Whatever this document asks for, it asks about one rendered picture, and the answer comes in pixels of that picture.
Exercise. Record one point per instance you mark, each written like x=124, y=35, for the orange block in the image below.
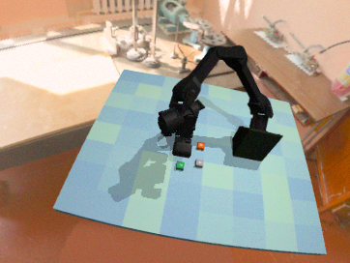
x=200, y=146

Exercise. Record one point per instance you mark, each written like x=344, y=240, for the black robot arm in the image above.
x=188, y=89

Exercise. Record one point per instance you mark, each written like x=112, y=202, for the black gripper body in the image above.
x=182, y=148

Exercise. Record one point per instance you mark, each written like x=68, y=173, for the green block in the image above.
x=180, y=166

